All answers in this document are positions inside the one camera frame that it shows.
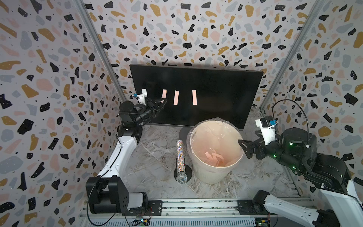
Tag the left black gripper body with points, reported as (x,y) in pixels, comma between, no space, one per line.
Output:
(150,107)

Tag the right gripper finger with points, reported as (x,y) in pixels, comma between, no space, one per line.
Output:
(249,152)
(246,144)

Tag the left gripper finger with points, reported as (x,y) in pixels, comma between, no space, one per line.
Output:
(158,101)
(160,104)

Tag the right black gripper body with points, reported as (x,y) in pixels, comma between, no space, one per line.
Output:
(271,150)

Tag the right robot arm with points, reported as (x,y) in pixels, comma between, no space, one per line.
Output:
(296,150)

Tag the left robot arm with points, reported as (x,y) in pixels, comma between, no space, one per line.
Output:
(107,194)

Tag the pink sticky note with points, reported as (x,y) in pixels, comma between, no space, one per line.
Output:
(176,98)
(194,97)
(164,93)

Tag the black computer monitor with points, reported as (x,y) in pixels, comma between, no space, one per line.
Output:
(225,94)

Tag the clear plastic bin liner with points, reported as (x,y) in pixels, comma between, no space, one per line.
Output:
(215,136)

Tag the cream waste bin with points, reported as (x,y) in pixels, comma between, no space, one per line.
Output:
(211,175)

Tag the pile of pink notes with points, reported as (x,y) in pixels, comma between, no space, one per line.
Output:
(214,159)

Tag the black round microphone stand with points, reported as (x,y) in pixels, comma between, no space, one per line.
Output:
(187,173)

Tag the right green circuit board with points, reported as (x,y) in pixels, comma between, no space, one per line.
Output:
(262,222)

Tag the green circuit board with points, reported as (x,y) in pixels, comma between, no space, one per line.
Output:
(262,222)
(140,223)

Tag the sparkly handheld microphone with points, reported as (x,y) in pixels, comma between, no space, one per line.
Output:
(180,156)

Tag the left green circuit board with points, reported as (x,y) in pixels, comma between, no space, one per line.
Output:
(140,223)

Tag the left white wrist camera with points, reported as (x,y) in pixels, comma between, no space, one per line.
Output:
(141,98)

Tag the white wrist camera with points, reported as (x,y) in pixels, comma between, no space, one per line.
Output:
(141,98)
(268,127)

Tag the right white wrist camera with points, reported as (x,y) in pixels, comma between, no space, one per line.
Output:
(268,127)

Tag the left aluminium corner post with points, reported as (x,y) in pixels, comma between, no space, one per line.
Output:
(80,6)

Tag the aluminium corner post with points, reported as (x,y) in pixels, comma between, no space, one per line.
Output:
(294,49)
(80,6)

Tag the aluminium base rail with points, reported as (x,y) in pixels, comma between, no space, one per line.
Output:
(187,213)

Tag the right aluminium corner post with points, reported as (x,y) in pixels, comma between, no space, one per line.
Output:
(294,49)

